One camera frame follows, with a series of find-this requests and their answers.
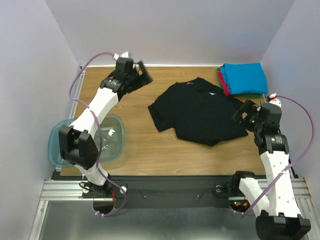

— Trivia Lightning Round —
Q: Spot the black t-shirt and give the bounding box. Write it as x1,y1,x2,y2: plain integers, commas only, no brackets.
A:
148,77,248,146

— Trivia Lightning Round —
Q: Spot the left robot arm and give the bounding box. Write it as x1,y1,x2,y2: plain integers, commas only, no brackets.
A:
58,57,153,197

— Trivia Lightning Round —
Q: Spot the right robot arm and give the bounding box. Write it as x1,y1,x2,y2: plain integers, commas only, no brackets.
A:
230,94,311,240

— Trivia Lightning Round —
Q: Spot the folded green t-shirt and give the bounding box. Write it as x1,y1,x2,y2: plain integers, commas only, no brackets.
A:
216,67,262,98

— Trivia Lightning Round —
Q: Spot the folded red t-shirt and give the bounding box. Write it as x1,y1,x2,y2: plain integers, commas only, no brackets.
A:
216,70,231,96

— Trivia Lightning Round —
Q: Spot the folded blue t-shirt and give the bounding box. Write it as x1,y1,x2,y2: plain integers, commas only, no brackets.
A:
220,63,268,95

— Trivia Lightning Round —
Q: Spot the clear blue plastic bin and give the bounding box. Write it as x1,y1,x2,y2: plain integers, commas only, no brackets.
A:
47,114,125,168

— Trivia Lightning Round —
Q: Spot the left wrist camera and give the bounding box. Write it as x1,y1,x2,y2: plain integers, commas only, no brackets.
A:
115,57,134,76

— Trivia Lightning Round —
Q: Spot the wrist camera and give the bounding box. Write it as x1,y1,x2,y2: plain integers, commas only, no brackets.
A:
259,102,282,125
115,57,134,76

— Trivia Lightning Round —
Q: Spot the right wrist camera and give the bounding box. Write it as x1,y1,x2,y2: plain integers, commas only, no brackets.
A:
259,102,282,125

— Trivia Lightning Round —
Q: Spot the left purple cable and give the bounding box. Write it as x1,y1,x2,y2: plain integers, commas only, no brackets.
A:
68,51,128,218

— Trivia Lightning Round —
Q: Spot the purple cable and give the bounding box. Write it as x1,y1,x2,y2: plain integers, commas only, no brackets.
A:
68,51,128,218
241,94,315,220

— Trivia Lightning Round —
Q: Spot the left aluminium side rail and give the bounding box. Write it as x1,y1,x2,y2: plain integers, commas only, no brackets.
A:
68,66,86,119

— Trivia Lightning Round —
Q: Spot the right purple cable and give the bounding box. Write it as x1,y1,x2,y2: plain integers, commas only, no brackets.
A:
241,94,315,220

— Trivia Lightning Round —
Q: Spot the aluminium frame rail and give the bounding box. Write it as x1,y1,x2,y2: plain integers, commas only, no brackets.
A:
40,178,311,202

